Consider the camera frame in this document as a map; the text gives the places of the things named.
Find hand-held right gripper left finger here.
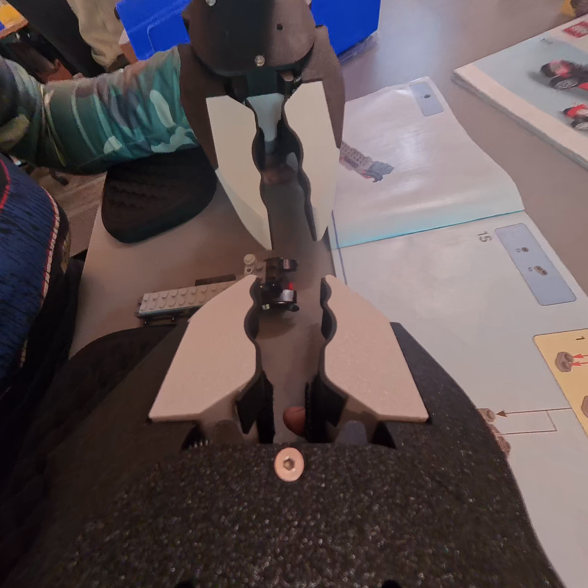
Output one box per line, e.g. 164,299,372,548
148,274,276,443

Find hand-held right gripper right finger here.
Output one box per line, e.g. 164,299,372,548
304,274,431,443

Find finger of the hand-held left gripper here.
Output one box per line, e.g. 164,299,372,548
205,93,273,251
282,80,343,243

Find grey and black lego build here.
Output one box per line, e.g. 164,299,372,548
134,254,300,324

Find person's left forearm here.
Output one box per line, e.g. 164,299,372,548
0,46,199,174

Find open lego instruction booklet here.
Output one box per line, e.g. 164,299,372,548
328,76,588,588

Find blue plastic bin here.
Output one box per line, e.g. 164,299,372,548
115,0,382,61

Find person's right hand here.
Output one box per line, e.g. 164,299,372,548
282,405,307,436

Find black quilted chair seat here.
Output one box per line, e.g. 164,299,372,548
28,327,184,460
101,147,217,244

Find beige cloth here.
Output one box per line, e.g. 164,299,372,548
66,0,138,72

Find blue patterned garment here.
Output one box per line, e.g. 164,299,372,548
0,152,85,400

